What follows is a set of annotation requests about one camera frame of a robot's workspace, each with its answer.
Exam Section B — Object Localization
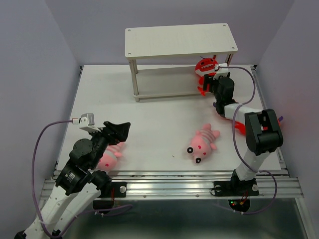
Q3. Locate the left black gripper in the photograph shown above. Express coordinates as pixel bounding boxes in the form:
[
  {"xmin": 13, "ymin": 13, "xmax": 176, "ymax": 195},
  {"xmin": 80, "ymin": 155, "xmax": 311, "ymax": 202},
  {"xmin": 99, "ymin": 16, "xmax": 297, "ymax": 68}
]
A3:
[{"xmin": 89, "ymin": 120, "xmax": 131, "ymax": 168}]

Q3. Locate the red shark plush white belly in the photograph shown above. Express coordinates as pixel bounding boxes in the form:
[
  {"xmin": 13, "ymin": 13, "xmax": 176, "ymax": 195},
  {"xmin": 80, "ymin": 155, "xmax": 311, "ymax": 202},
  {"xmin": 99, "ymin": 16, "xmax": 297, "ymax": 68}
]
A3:
[{"xmin": 195, "ymin": 55, "xmax": 218, "ymax": 96}]

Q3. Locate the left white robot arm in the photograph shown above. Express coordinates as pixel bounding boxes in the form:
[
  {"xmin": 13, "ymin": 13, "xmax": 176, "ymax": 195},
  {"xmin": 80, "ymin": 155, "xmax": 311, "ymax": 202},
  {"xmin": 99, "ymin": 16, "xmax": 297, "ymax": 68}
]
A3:
[{"xmin": 15, "ymin": 116, "xmax": 131, "ymax": 239}]

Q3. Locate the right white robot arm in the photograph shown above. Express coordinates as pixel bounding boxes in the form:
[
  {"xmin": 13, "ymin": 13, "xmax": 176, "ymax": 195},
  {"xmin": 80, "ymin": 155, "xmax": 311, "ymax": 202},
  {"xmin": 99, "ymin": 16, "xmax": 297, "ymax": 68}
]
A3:
[{"xmin": 203, "ymin": 75, "xmax": 283, "ymax": 197}]

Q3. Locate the white two-tier shelf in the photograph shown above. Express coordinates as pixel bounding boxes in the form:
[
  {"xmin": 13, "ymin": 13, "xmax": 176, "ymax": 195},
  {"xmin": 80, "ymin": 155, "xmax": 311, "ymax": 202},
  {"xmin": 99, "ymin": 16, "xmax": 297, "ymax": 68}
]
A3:
[{"xmin": 125, "ymin": 23, "xmax": 238, "ymax": 102}]

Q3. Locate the pink striped plush left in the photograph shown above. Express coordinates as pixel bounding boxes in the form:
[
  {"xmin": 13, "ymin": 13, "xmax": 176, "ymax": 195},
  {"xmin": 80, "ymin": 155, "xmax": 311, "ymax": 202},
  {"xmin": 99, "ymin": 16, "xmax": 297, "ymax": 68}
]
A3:
[{"xmin": 97, "ymin": 142, "xmax": 125, "ymax": 172}]

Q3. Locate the pink striped plush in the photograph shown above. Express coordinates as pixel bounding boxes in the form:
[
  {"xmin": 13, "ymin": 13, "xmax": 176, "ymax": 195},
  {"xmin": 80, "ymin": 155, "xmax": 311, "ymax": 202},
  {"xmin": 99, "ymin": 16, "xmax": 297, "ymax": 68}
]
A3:
[
  {"xmin": 97, "ymin": 142, "xmax": 125, "ymax": 172},
  {"xmin": 186, "ymin": 123, "xmax": 220, "ymax": 164}
]

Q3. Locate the red plush purple horn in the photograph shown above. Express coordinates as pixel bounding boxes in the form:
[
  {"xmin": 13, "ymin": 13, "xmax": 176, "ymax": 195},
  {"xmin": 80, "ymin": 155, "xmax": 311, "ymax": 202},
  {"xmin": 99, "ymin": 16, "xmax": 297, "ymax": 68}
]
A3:
[{"xmin": 235, "ymin": 116, "xmax": 284, "ymax": 135}]

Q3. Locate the pink striped plush centre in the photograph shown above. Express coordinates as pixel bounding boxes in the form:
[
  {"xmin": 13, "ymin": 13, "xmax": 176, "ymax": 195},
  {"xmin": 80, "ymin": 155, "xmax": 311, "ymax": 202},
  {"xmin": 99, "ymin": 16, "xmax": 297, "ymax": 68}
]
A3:
[{"xmin": 186, "ymin": 123, "xmax": 220, "ymax": 164}]

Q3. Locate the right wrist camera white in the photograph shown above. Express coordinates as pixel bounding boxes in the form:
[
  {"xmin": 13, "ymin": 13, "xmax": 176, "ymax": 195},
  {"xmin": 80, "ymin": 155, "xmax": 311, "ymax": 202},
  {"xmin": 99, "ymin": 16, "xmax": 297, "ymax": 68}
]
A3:
[{"xmin": 214, "ymin": 63, "xmax": 230, "ymax": 79}]

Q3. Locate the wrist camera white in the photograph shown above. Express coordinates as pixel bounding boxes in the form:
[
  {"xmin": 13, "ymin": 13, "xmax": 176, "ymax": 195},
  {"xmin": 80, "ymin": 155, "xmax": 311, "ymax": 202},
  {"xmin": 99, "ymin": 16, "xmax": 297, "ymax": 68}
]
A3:
[
  {"xmin": 214, "ymin": 63, "xmax": 230, "ymax": 79},
  {"xmin": 71, "ymin": 113, "xmax": 100, "ymax": 133}
]

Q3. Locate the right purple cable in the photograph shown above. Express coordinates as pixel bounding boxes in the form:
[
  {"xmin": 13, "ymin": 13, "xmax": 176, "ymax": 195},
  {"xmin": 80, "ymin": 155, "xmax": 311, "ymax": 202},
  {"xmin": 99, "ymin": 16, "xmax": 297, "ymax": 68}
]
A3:
[{"xmin": 214, "ymin": 65, "xmax": 278, "ymax": 216}]

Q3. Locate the purple cable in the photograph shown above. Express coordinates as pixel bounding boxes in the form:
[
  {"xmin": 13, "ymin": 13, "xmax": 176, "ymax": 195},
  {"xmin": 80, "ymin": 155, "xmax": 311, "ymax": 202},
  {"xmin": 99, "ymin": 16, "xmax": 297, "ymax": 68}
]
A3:
[
  {"xmin": 214, "ymin": 65, "xmax": 278, "ymax": 216},
  {"xmin": 31, "ymin": 119, "xmax": 134, "ymax": 237}
]

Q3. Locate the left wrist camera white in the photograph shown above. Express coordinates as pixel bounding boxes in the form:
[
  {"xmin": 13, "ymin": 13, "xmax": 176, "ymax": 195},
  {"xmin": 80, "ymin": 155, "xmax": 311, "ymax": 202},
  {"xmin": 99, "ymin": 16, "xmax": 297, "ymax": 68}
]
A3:
[{"xmin": 71, "ymin": 113, "xmax": 100, "ymax": 133}]

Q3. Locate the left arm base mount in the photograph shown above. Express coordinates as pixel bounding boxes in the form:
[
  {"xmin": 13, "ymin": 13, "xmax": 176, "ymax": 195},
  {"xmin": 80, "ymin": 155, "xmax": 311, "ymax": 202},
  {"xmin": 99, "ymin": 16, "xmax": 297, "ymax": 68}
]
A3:
[{"xmin": 91, "ymin": 170, "xmax": 127, "ymax": 214}]

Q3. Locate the aluminium rail frame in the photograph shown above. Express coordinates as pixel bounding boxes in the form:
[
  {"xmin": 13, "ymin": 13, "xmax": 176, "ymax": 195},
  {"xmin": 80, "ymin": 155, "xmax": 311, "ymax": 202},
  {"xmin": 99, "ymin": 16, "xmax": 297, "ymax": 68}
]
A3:
[{"xmin": 29, "ymin": 64, "xmax": 315, "ymax": 239}]

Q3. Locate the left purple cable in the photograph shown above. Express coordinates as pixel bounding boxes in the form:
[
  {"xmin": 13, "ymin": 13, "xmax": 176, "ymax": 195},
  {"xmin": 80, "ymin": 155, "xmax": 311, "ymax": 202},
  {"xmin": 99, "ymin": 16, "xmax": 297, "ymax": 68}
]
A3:
[{"xmin": 31, "ymin": 119, "xmax": 134, "ymax": 237}]

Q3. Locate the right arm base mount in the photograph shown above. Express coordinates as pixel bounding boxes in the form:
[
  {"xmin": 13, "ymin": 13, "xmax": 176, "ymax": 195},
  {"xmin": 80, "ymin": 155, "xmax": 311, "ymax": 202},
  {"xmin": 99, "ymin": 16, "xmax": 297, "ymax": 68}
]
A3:
[{"xmin": 210, "ymin": 171, "xmax": 259, "ymax": 213}]

